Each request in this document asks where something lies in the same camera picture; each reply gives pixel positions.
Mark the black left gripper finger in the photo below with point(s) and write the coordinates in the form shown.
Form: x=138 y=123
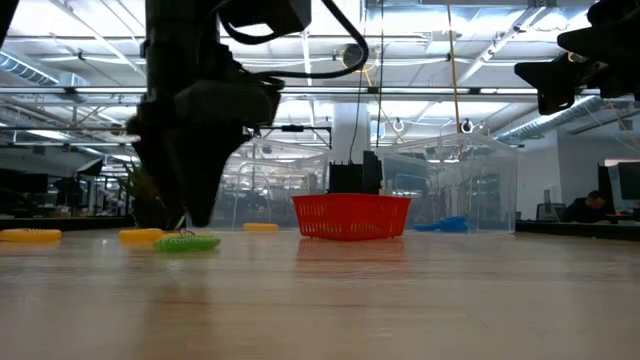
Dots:
x=160 y=170
x=210 y=160

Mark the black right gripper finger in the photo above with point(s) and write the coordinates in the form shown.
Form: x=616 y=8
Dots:
x=610 y=45
x=555 y=85

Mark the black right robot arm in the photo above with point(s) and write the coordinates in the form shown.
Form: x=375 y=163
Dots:
x=615 y=10

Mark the small green potted plant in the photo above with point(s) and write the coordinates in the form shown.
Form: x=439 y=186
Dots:
x=131 y=187

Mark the clear plastic bin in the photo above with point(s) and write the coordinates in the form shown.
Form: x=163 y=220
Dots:
x=280 y=200
x=480 y=190

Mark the black computer monitor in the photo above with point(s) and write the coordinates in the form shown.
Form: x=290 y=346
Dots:
x=629 y=182
x=25 y=182

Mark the person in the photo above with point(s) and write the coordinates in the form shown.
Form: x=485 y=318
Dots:
x=585 y=207

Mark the black boxy device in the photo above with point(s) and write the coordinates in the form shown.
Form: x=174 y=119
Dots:
x=355 y=177

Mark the red plastic mesh basket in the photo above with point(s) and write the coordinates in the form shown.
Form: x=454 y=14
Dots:
x=350 y=217

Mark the silver ventilation duct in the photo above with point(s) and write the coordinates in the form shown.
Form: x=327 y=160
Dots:
x=25 y=70
x=550 y=120

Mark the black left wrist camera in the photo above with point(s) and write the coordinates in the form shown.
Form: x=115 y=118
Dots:
x=270 y=15

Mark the black aluminium table frame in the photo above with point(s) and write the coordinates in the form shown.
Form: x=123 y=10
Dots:
x=65 y=223

